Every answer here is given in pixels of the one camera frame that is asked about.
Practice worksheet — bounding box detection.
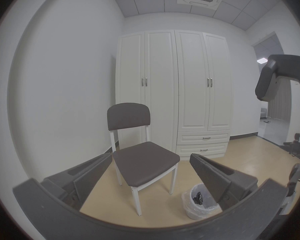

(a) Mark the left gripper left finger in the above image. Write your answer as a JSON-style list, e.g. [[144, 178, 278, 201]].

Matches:
[[44, 153, 113, 209]]

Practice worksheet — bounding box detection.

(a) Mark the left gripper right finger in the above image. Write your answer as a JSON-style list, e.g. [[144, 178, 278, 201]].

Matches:
[[189, 153, 259, 209]]

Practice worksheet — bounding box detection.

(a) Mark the clear plastic bag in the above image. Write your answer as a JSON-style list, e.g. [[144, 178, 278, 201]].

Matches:
[[182, 183, 223, 216]]

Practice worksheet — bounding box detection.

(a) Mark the crumpled black plastic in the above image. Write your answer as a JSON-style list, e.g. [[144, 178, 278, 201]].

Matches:
[[192, 191, 206, 205]]

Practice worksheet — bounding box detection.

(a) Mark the white trash bin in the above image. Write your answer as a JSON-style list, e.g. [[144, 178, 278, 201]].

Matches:
[[184, 184, 223, 220]]

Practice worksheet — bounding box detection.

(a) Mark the white chair grey seat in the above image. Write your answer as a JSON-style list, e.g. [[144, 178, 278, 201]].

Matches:
[[107, 103, 181, 216]]

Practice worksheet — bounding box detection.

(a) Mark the beige curtain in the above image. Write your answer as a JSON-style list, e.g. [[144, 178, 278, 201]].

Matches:
[[267, 78, 292, 121]]

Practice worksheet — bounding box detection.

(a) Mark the white wardrobe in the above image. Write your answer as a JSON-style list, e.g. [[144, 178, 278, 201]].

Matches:
[[115, 30, 233, 159]]

